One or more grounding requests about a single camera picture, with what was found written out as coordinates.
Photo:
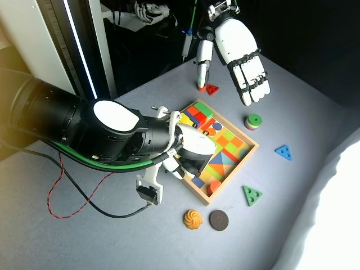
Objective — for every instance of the black wrist camera white bracket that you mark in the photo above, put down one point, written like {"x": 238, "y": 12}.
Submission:
{"x": 149, "y": 188}

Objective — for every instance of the white cabinet frame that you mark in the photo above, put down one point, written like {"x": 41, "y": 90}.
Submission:
{"x": 33, "y": 33}

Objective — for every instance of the white shelf board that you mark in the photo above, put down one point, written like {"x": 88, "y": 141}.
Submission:
{"x": 132, "y": 24}

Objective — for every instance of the blue triangle three holes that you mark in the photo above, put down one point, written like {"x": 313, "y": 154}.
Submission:
{"x": 284, "y": 153}

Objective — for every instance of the brown chocolate toy cookie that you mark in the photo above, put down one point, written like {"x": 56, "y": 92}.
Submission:
{"x": 218, "y": 220}

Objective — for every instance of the white fabric sheet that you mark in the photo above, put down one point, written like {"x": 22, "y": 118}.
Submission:
{"x": 337, "y": 225}

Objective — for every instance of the green triangle three holes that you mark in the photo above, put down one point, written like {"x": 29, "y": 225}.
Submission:
{"x": 253, "y": 196}

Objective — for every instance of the grey table cloth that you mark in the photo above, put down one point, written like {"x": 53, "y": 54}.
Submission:
{"x": 112, "y": 239}

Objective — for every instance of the red triangle three holes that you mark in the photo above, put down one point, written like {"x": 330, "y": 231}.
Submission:
{"x": 212, "y": 89}

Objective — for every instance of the spare white robot hand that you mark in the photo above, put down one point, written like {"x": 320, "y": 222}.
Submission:
{"x": 152, "y": 11}

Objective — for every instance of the wooden block tray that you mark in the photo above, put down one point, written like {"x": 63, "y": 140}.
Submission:
{"x": 206, "y": 201}

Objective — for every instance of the red round peg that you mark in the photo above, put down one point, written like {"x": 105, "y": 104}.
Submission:
{"x": 202, "y": 89}

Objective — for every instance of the orange swirl toy cookie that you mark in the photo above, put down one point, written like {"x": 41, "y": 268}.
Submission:
{"x": 192, "y": 219}

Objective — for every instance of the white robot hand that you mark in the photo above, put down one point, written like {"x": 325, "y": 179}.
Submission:
{"x": 197, "y": 143}
{"x": 236, "y": 39}

